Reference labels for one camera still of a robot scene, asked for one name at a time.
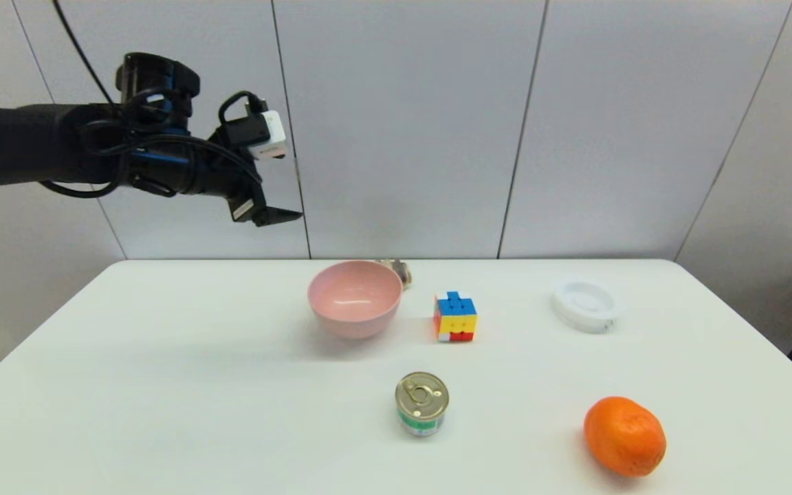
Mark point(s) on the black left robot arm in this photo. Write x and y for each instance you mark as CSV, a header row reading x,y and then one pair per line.
x,y
11,144

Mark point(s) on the colourful puzzle cube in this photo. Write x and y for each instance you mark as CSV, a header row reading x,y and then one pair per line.
x,y
456,317

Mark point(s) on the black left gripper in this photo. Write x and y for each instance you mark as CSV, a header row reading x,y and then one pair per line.
x,y
221,175

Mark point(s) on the pink bowl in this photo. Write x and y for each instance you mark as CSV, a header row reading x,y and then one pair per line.
x,y
355,302

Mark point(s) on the long twisted brown bread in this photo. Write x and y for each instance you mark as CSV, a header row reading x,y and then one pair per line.
x,y
399,271

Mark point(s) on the orange fruit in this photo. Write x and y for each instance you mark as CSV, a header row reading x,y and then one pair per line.
x,y
625,436

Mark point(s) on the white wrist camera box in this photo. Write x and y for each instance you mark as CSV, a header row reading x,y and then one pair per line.
x,y
269,135

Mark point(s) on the white round dish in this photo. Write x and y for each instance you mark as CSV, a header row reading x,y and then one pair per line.
x,y
584,307

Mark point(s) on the small tin can gold lid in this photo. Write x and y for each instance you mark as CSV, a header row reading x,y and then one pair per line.
x,y
421,402

